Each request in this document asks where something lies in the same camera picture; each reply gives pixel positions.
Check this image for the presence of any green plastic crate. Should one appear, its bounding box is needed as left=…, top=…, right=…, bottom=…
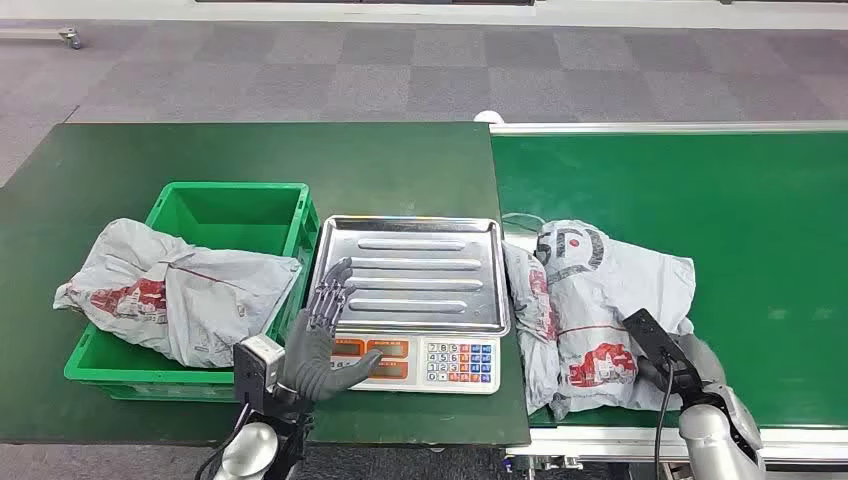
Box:
left=63, top=181, right=322, bottom=404

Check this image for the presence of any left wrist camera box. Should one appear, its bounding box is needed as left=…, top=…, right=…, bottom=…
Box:
left=232, top=334, right=287, bottom=413

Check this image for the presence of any narrow grey mailer bag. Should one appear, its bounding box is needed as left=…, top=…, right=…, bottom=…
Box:
left=501, top=239, right=563, bottom=417

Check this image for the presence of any cart base with caster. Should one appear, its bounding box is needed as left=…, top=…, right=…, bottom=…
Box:
left=0, top=26, right=85, bottom=52

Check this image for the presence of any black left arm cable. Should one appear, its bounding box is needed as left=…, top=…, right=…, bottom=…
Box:
left=194, top=402, right=254, bottom=480

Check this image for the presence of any green conveyor belt machine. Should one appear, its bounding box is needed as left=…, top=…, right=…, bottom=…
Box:
left=490, top=119, right=848, bottom=480

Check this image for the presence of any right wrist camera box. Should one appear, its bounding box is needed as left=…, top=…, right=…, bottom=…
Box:
left=621, top=307, right=705, bottom=399

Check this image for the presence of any stainless steel scale tray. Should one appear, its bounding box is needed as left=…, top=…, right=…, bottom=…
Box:
left=307, top=214, right=512, bottom=338

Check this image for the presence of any large grey logo mailer bag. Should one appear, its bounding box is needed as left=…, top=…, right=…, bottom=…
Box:
left=533, top=219, right=698, bottom=421

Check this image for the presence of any crumpled grey mailer bag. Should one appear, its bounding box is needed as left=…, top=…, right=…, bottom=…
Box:
left=52, top=217, right=303, bottom=370

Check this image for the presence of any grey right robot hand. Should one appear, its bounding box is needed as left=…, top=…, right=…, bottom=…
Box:
left=672, top=333, right=728, bottom=390

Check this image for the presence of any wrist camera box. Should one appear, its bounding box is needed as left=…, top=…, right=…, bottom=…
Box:
left=232, top=334, right=287, bottom=413
left=621, top=307, right=705, bottom=399

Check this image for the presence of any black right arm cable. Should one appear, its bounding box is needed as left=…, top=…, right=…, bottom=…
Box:
left=653, top=357, right=676, bottom=480

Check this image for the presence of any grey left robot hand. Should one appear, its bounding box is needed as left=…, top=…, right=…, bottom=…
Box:
left=281, top=258, right=384, bottom=403

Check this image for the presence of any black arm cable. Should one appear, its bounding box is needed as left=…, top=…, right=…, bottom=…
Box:
left=653, top=357, right=676, bottom=480
left=194, top=402, right=254, bottom=480

